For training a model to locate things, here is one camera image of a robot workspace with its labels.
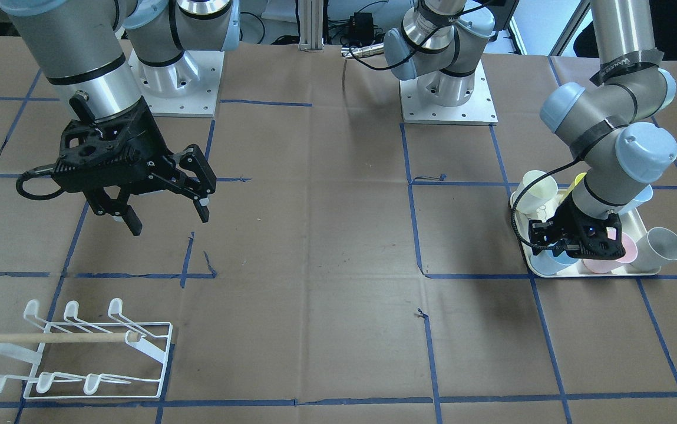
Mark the pink plastic cup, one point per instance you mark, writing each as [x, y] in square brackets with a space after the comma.
[606, 266]

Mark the yellow plastic cup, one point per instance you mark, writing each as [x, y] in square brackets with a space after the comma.
[576, 181]

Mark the white wire cup rack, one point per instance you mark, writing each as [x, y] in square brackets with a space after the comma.
[74, 359]

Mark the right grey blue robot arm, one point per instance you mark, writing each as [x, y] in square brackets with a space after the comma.
[98, 55]

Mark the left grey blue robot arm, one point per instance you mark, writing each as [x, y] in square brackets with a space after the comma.
[606, 127]

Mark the light blue plastic cup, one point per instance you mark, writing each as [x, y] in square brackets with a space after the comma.
[644, 196]
[545, 263]

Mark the cream tray with rabbit drawing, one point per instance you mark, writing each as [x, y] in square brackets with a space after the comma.
[631, 223]

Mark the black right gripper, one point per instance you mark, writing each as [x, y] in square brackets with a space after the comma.
[148, 135]

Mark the cream white plastic cup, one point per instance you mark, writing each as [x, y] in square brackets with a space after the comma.
[538, 195]

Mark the grey plastic cup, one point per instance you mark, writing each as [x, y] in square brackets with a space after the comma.
[656, 248]

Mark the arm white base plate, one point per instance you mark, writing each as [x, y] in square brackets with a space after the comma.
[188, 88]
[437, 98]

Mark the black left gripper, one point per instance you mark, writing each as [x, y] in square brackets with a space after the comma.
[578, 218]

